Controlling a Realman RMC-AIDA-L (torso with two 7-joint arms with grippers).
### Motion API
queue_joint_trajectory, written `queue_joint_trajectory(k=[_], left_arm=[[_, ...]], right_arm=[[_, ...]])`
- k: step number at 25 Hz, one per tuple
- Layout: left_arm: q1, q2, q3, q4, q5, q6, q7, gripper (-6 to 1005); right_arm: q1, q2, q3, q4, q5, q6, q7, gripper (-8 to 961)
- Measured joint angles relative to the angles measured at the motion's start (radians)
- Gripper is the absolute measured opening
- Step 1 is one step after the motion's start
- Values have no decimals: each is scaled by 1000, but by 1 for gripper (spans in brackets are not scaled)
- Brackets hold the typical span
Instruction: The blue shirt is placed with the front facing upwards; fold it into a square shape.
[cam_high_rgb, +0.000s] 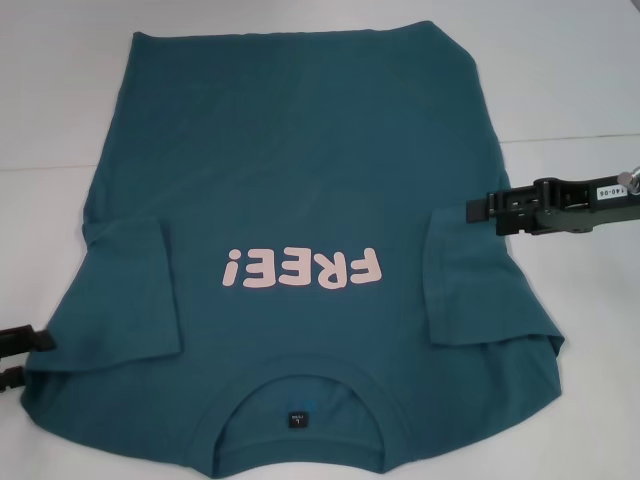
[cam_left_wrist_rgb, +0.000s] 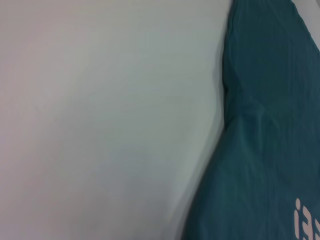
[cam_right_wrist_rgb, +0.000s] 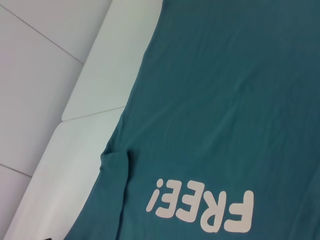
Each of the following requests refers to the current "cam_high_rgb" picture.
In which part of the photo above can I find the right arm grey connector cable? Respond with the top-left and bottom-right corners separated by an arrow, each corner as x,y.
616,168 -> 640,195

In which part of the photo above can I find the blue FREE print T-shirt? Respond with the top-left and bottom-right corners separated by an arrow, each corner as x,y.
22,19 -> 569,480

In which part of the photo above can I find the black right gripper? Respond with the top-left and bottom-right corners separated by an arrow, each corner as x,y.
464,171 -> 640,237

